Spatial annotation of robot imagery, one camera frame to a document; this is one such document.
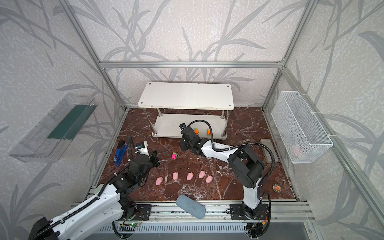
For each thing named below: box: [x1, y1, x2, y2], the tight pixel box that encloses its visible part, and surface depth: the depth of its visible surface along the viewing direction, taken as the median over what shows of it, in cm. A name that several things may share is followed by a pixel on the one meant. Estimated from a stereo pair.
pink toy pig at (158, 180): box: [155, 176, 163, 186], surface depth 84 cm
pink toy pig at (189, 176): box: [186, 172, 194, 181], surface depth 86 cm
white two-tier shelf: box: [137, 82, 235, 139], surface depth 84 cm
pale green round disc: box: [94, 183, 105, 194], surface depth 82 cm
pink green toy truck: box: [171, 152, 178, 160], surface depth 95 cm
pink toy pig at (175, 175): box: [172, 171, 179, 180], surface depth 86 cm
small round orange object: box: [272, 183, 282, 193], surface depth 82 cm
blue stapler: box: [113, 144, 128, 165], surface depth 93 cm
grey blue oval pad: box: [176, 194, 206, 220], surface depth 75 cm
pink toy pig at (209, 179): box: [205, 175, 213, 183], surface depth 84 cm
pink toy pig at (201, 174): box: [198, 170, 206, 179], surface depth 87 cm
